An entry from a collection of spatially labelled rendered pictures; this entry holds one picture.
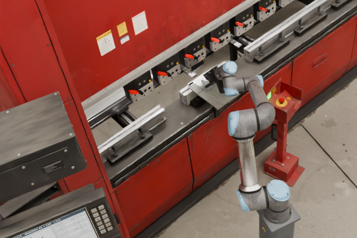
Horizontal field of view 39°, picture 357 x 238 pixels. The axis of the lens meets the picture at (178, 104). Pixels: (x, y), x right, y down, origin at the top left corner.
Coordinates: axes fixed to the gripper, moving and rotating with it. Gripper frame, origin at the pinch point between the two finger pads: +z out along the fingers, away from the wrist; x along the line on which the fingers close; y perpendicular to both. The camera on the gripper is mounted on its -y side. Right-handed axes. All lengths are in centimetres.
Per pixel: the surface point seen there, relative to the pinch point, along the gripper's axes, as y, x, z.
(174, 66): 21.0, 18.4, -14.4
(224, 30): 20.9, -21.2, -18.3
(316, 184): -108, -46, 40
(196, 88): 2.3, 6.6, 2.9
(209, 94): -5.0, 5.0, -3.3
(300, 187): -103, -35, 44
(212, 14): 32.2, -12.7, -30.4
